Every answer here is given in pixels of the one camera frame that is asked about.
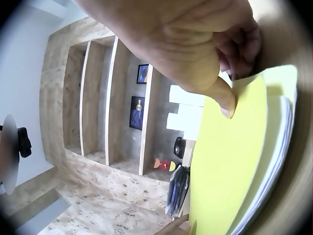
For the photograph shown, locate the person's right thumb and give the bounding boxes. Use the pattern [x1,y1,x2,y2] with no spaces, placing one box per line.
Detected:
[210,71,238,119]

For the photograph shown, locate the person's left fingers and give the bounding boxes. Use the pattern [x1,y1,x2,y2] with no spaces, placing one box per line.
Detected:
[156,214,192,235]

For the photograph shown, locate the person's right fingers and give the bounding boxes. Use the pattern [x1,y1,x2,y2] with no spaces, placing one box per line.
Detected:
[215,29,263,82]

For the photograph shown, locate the translucent mesh zip pouch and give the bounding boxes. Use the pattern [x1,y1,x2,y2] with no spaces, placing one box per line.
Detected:
[166,164,190,220]

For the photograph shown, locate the person's right hand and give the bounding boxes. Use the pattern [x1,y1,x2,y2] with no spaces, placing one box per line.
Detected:
[75,0,263,119]

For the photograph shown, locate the bundle of black pens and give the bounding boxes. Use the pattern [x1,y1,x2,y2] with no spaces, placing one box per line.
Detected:
[168,166,190,217]

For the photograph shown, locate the stack of coloured file folders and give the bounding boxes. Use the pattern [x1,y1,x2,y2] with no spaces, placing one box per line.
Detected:
[230,64,299,235]

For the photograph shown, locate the wooden wall shelf unit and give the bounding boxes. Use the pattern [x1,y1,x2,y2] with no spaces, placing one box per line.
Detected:
[39,17,196,183]

